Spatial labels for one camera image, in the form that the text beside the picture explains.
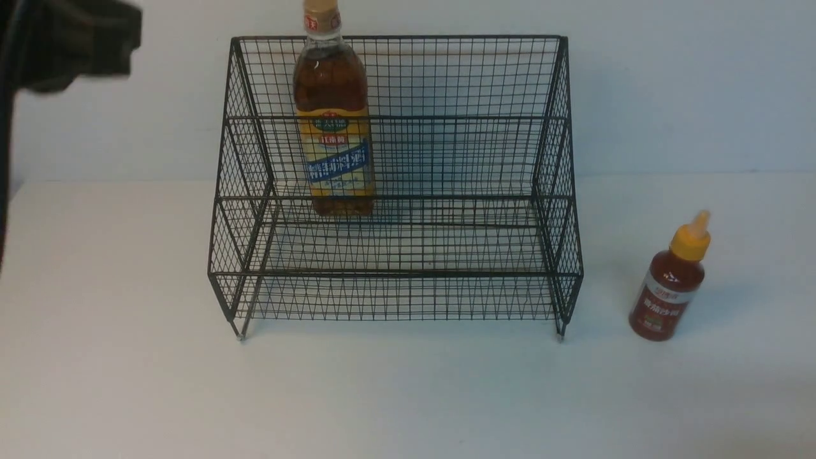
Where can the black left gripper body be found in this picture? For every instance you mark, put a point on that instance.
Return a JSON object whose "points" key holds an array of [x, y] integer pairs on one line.
{"points": [[56, 42]]}

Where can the red ketchup bottle yellow cap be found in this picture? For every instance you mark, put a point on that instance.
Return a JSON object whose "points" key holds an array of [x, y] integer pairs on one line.
{"points": [[672, 281]]}

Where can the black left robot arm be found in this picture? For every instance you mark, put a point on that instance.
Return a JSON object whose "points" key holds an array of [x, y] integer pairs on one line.
{"points": [[8, 97]]}

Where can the black wire mesh shelf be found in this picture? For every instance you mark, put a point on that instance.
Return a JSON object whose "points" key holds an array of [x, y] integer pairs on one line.
{"points": [[475, 212]]}

